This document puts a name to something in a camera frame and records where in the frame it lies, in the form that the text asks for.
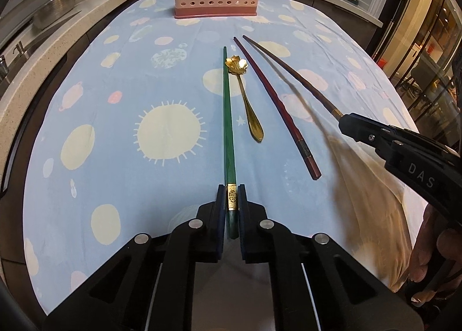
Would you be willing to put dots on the dark red chopstick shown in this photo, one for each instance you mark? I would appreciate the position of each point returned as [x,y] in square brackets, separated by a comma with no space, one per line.
[287,124]

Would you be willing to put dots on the sink soap pump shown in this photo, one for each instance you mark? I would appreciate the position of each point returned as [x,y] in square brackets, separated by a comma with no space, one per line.
[18,49]

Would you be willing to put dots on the chrome faucet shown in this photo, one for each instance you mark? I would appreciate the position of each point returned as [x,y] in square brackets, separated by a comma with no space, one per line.
[3,67]

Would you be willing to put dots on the gold flower spoon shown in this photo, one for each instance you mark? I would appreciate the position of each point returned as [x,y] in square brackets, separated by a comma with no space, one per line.
[254,125]

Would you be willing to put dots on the brown chopstick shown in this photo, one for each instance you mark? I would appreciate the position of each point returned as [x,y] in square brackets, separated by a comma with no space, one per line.
[306,87]

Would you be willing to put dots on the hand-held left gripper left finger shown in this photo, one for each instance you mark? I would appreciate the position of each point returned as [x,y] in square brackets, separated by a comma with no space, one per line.
[219,222]

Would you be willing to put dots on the black framed glass door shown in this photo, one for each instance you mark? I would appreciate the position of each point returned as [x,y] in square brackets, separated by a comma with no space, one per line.
[433,28]

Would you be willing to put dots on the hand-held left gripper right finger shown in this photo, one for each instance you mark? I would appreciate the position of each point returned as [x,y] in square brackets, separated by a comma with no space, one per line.
[243,222]

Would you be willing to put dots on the stainless steel sink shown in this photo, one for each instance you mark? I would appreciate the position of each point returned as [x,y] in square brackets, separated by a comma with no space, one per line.
[36,33]

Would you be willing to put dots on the small red object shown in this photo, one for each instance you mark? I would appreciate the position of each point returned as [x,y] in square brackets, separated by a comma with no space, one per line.
[429,50]

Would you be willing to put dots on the white stone kitchen counter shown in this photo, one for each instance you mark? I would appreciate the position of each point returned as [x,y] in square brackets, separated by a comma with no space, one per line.
[90,10]

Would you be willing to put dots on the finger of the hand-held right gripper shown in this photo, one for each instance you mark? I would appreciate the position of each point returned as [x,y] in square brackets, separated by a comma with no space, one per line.
[361,129]

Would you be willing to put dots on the person's right hand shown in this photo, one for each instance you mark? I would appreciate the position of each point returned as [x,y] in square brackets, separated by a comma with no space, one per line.
[420,244]

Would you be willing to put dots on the green chopstick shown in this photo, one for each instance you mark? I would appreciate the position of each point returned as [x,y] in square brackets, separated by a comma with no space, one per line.
[227,118]

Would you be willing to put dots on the steel mixing bowl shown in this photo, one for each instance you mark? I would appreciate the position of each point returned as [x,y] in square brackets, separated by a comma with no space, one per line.
[54,10]

